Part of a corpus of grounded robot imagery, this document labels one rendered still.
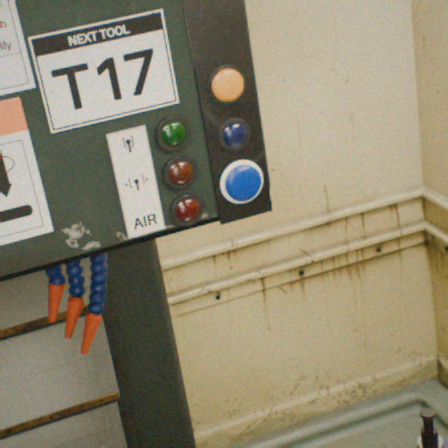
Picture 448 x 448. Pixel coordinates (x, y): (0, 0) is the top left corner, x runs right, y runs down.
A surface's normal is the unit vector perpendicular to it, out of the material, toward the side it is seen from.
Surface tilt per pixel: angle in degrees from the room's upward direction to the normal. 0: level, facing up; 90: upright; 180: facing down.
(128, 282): 90
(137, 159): 90
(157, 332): 90
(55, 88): 90
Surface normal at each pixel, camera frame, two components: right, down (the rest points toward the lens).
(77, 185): 0.32, 0.33
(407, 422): -0.15, -0.91
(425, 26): -0.94, 0.26
